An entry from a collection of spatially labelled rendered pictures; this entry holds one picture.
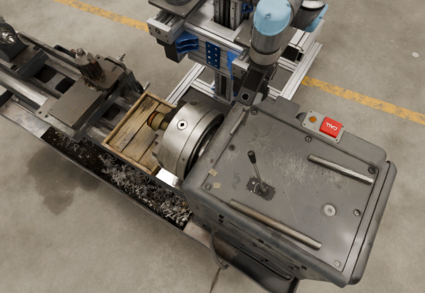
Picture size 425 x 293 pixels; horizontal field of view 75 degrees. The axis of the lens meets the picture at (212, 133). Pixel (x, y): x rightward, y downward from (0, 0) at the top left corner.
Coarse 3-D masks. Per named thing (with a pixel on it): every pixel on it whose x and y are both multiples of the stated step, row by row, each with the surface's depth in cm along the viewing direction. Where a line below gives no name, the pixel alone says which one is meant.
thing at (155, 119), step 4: (152, 112) 116; (156, 112) 116; (152, 116) 115; (156, 116) 114; (160, 116) 114; (148, 120) 115; (152, 120) 115; (156, 120) 114; (160, 120) 113; (148, 124) 116; (152, 124) 114; (156, 124) 114; (160, 124) 113; (164, 124) 114; (168, 124) 114; (152, 128) 116; (156, 128) 114; (164, 128) 114
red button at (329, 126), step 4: (324, 120) 96; (328, 120) 96; (332, 120) 96; (324, 124) 95; (328, 124) 95; (332, 124) 95; (336, 124) 95; (340, 124) 95; (320, 128) 95; (324, 128) 95; (328, 128) 95; (332, 128) 95; (336, 128) 94; (324, 132) 95; (328, 132) 94; (332, 132) 94; (336, 132) 94; (332, 136) 94; (336, 136) 93
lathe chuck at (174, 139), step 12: (192, 108) 104; (204, 108) 106; (180, 120) 100; (192, 120) 100; (168, 132) 100; (180, 132) 99; (168, 144) 100; (180, 144) 98; (168, 156) 101; (168, 168) 106
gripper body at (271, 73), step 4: (252, 64) 73; (256, 64) 71; (272, 64) 72; (276, 64) 79; (248, 68) 79; (260, 68) 72; (264, 68) 72; (268, 68) 79; (272, 68) 78; (276, 68) 81; (244, 72) 80; (268, 72) 78; (272, 72) 78; (244, 76) 79; (268, 76) 77; (272, 76) 82; (264, 80) 77; (268, 80) 79; (264, 84) 77; (260, 88) 80; (264, 88) 79
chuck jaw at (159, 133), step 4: (160, 128) 114; (156, 132) 113; (160, 132) 113; (156, 136) 114; (160, 136) 112; (156, 140) 111; (160, 140) 111; (156, 144) 113; (156, 148) 109; (152, 152) 108; (156, 152) 108; (156, 156) 110; (160, 164) 109
